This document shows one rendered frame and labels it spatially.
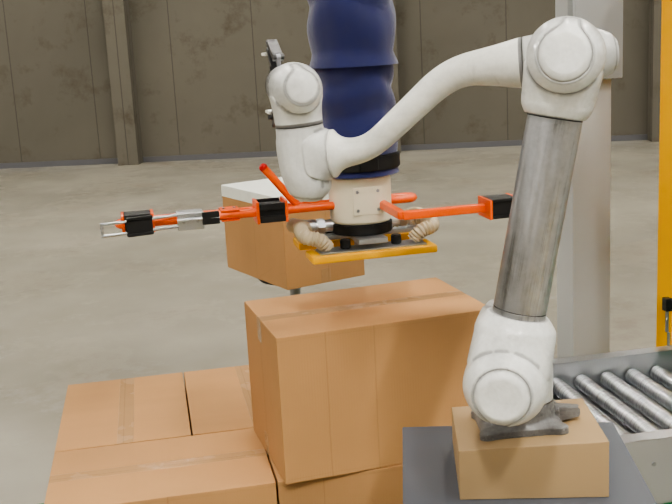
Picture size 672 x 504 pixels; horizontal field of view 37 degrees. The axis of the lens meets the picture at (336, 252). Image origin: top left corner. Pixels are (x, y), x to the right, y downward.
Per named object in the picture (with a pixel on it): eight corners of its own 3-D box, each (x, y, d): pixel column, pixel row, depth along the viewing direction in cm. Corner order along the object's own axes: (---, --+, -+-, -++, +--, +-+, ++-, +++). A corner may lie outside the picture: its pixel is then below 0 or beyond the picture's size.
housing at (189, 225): (202, 224, 268) (201, 208, 267) (205, 228, 261) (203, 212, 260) (176, 227, 266) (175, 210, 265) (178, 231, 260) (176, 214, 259)
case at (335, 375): (440, 400, 313) (436, 276, 305) (496, 447, 276) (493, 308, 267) (253, 430, 297) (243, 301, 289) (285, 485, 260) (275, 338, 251)
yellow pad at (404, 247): (426, 245, 275) (425, 227, 274) (438, 252, 265) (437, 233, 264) (305, 257, 268) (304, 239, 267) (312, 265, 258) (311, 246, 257)
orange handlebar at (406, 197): (449, 197, 281) (449, 185, 281) (488, 215, 253) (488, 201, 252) (115, 229, 263) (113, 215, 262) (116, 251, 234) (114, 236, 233)
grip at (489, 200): (508, 211, 259) (508, 192, 258) (521, 217, 251) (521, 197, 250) (478, 214, 258) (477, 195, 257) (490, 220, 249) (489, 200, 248)
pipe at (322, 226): (408, 222, 290) (407, 202, 289) (435, 237, 266) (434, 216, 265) (293, 233, 283) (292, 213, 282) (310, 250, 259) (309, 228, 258)
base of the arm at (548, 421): (589, 432, 203) (588, 406, 202) (481, 442, 204) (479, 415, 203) (569, 406, 221) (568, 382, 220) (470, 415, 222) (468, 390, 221)
